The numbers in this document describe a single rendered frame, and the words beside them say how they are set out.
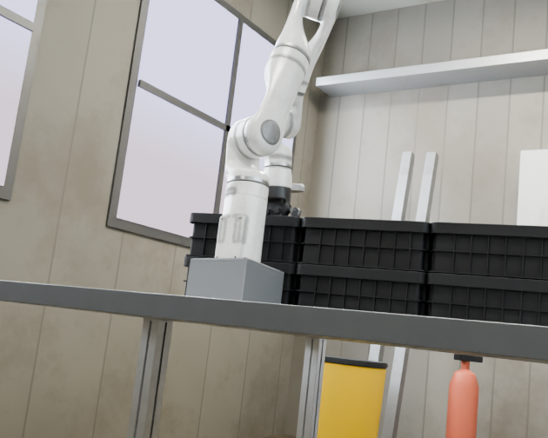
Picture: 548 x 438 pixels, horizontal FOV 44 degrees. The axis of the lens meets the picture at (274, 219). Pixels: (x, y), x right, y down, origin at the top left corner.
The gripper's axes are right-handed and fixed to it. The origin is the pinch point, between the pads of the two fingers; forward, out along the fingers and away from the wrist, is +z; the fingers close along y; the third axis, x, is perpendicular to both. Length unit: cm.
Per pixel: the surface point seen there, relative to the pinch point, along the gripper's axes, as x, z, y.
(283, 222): -9.7, -4.0, 7.8
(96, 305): -57, 18, -3
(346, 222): -7.9, -3.7, 23.2
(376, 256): -6.3, 3.8, 29.9
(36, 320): 61, 26, -151
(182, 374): 161, 53, -147
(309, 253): -8.2, 3.2, 14.2
